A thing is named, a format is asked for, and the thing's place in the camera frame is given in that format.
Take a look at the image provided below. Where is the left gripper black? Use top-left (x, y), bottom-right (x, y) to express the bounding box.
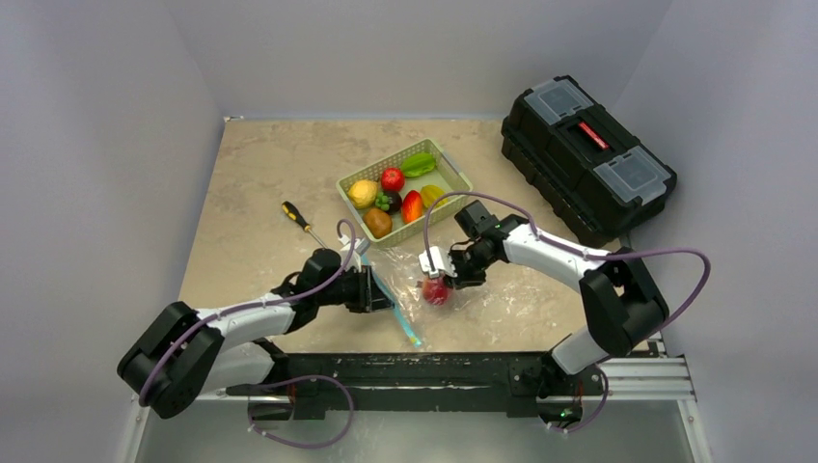
top-left (315, 264), bottom-right (393, 313)

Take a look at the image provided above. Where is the red fake apple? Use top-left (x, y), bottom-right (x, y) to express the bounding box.
top-left (421, 277), bottom-right (451, 306)

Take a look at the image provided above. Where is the clear zip top bag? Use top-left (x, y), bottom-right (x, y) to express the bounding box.
top-left (361, 248), bottom-right (504, 350)

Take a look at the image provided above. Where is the brown fake kiwi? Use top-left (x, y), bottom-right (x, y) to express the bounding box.
top-left (363, 207), bottom-right (393, 239)

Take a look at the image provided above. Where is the yellow fake pepper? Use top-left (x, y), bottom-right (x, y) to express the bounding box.
top-left (420, 184), bottom-right (448, 209)

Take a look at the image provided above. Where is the orange fake carrot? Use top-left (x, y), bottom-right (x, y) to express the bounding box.
top-left (400, 190), bottom-right (425, 225)

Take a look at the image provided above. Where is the dark purple fake fruit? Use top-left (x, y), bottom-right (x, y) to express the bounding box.
top-left (373, 190), bottom-right (402, 215)

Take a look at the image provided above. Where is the yellow fake lemon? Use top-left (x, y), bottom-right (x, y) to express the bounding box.
top-left (346, 179), bottom-right (379, 210)

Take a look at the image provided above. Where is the green fake lime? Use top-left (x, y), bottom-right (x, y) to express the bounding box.
top-left (399, 152), bottom-right (437, 178)

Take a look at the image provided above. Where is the red fake tomato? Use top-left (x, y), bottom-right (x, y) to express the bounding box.
top-left (380, 168), bottom-right (405, 193)

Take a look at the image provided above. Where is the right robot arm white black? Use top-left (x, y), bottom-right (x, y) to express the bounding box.
top-left (420, 201), bottom-right (669, 393)

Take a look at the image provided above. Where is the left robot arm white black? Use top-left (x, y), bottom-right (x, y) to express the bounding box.
top-left (117, 249), bottom-right (396, 419)

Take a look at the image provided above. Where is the yellow black screwdriver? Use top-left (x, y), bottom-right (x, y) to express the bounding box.
top-left (282, 201), bottom-right (327, 249)

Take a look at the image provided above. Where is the black toolbox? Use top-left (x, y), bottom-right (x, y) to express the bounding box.
top-left (501, 75), bottom-right (677, 248)

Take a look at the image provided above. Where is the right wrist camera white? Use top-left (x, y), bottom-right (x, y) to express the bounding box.
top-left (419, 246), bottom-right (457, 279)

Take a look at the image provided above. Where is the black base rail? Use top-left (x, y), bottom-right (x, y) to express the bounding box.
top-left (226, 341), bottom-right (606, 424)

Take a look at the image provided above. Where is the aluminium frame rail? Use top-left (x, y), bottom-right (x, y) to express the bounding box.
top-left (117, 354), bottom-right (710, 462)

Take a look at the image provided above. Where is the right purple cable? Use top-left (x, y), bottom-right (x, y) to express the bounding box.
top-left (423, 191), bottom-right (712, 436)

